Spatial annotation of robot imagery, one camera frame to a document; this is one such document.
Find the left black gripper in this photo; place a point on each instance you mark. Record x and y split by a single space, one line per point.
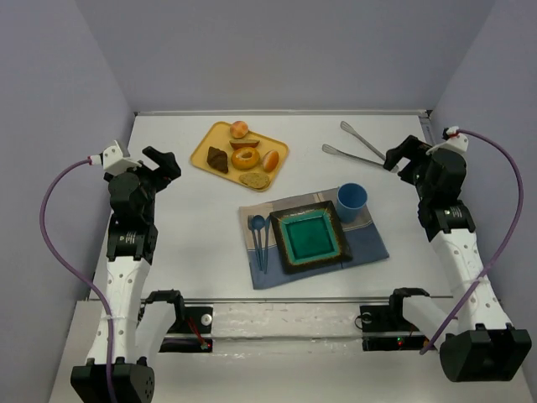
155 171

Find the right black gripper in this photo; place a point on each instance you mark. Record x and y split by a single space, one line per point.
411 159

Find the metal tongs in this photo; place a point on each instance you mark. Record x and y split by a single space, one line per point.
348 128

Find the glazed oval bun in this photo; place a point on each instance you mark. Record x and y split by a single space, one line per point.
270 161

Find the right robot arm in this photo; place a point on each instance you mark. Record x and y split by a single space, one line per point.
476 340

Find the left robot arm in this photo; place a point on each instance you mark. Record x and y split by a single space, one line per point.
129 335

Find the halved brown bread wedge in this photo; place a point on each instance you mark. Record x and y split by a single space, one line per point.
243 143

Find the round pink bread roll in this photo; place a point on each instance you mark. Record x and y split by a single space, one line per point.
239 129

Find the seeded bread slice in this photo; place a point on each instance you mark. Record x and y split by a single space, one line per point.
255 180

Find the chocolate croissant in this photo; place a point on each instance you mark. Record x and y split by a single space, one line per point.
217 159

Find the blue plastic cup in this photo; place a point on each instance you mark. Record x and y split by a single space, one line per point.
351 198

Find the orange bagel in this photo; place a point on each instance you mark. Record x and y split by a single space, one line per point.
245 158

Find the yellow tray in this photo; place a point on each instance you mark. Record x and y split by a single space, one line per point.
219 136

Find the blue plastic fork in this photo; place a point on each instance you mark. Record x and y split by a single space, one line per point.
250 217

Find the blue plastic spoon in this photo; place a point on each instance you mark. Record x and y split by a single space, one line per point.
258 224

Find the blue plastic knife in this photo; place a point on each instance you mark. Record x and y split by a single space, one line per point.
266 245

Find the black green square plate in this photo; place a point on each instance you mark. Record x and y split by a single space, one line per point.
309 237

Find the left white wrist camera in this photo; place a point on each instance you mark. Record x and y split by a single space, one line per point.
116 159

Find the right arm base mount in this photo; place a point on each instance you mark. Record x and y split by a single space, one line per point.
384 327

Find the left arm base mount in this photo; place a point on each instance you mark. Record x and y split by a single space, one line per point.
184 323

